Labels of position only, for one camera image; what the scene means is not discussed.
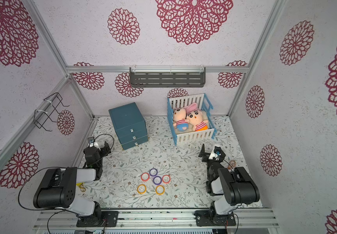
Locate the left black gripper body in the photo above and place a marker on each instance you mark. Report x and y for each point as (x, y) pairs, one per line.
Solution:
(98, 149)

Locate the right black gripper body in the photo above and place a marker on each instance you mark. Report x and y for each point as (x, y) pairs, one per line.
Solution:
(208, 155)

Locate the teal three-drawer cabinet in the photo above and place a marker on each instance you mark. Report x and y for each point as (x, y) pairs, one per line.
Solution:
(129, 125)

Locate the red tape roll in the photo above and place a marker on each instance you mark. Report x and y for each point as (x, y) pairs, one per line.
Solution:
(145, 177)
(166, 179)

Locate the purple tape roll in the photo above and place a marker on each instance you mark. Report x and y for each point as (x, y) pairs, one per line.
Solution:
(153, 172)
(157, 180)

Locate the yellow tape roll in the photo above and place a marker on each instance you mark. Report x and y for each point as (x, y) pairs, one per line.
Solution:
(141, 189)
(160, 190)

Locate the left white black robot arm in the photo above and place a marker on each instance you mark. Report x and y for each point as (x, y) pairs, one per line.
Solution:
(57, 189)

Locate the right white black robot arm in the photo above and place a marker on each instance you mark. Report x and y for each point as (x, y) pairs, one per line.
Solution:
(234, 187)

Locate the brown keyring toy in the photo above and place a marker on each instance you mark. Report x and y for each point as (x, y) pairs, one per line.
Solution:
(231, 164)

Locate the yellow keyring toy left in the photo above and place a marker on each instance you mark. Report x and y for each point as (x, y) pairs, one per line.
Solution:
(81, 187)

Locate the plush doll orange striped shirt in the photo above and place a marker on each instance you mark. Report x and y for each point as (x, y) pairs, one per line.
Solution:
(195, 118)

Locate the blue white toy crib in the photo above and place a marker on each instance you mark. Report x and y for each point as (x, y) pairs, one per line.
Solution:
(187, 136)

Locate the plush doll blue striped shirt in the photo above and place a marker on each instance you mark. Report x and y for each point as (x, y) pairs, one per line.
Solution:
(179, 119)

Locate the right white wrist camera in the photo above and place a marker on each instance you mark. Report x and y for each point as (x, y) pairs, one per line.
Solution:
(217, 152)

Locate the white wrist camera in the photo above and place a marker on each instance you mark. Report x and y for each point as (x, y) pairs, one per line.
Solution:
(217, 152)
(92, 142)

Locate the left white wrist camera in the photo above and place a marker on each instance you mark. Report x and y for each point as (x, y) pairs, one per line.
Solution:
(92, 142)

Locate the black wire wall rack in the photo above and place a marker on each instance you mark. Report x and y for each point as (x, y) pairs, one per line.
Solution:
(41, 116)

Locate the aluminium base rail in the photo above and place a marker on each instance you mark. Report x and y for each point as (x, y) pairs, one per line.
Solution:
(138, 219)

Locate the grey wall shelf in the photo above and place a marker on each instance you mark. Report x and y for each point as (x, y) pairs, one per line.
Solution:
(167, 78)

